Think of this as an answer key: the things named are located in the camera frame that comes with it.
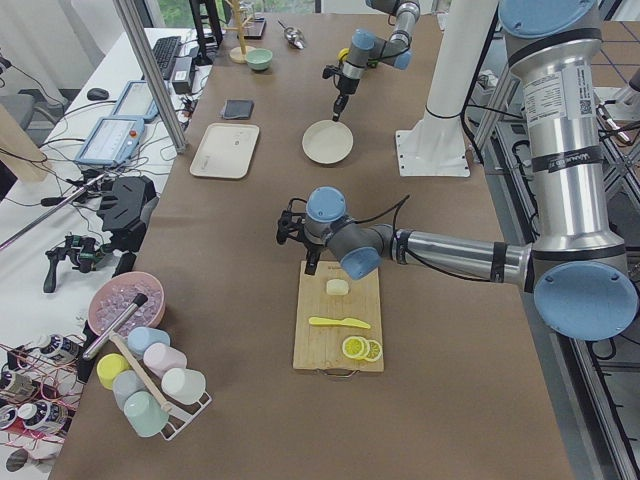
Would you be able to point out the mint green bowl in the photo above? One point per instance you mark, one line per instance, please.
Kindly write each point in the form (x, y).
(259, 59)

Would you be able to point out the bamboo cutting board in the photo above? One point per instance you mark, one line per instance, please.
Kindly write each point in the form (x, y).
(319, 348)

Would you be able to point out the mint green cup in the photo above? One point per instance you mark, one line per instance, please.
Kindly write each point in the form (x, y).
(145, 414)

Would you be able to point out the far blue teach pendant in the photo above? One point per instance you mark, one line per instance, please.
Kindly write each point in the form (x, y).
(136, 100)

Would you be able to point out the blue cup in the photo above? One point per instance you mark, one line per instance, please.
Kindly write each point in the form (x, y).
(141, 338)

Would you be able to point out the grey cup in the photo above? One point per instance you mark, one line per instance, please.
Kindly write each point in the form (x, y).
(125, 385)

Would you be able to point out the lemon slices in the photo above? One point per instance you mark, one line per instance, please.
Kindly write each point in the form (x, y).
(361, 348)

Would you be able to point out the wooden mug tree stand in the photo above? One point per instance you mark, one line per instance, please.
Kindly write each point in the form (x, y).
(240, 19)

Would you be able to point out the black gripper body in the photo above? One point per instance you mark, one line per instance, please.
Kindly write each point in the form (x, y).
(344, 88)
(314, 248)

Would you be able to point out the yellow lemon far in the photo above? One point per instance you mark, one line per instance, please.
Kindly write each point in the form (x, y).
(342, 55)

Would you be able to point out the near blue teach pendant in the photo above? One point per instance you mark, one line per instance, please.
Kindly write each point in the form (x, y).
(112, 141)

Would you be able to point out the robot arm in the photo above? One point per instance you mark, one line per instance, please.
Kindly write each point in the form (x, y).
(576, 269)
(367, 49)

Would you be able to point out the cream round plate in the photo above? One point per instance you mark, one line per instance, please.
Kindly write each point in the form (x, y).
(327, 142)

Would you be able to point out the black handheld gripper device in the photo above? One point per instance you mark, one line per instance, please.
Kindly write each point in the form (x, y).
(84, 252)

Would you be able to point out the white camera pillar base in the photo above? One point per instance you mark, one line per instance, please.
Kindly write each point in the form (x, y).
(435, 146)

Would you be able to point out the aluminium frame post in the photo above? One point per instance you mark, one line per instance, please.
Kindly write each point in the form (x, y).
(138, 39)

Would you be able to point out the cream rabbit tray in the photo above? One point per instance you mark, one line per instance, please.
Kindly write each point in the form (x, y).
(225, 151)

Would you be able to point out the metal rod black tip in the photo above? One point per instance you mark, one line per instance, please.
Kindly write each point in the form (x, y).
(91, 351)

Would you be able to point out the white steamed bun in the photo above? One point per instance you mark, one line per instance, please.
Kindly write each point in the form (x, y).
(337, 287)

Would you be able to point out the white cup rack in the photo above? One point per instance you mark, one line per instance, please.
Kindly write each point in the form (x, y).
(180, 416)

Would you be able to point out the yellow plastic knife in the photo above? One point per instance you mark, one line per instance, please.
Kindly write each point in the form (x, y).
(348, 322)

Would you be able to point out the black computer mouse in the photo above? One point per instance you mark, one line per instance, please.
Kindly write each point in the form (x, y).
(97, 94)

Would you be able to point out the pink cup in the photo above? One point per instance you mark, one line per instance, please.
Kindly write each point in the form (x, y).
(160, 358)

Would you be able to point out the yellow cup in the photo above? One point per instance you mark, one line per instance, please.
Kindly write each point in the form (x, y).
(109, 367)

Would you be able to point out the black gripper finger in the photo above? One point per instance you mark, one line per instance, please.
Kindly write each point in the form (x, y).
(339, 106)
(310, 264)

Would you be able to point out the blue teach pendant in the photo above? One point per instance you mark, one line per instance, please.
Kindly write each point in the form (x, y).
(112, 141)
(136, 100)

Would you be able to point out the white cup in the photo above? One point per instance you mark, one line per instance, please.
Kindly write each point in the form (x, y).
(184, 385)

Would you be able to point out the pink bowl of ice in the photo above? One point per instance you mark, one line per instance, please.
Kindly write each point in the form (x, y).
(118, 293)

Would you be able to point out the black keyboard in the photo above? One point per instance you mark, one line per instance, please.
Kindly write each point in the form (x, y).
(165, 51)

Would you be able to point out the grey folded cloth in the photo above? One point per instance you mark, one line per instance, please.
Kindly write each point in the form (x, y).
(237, 109)

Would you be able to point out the metal scoop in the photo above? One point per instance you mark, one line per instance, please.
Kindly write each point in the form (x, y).
(293, 35)

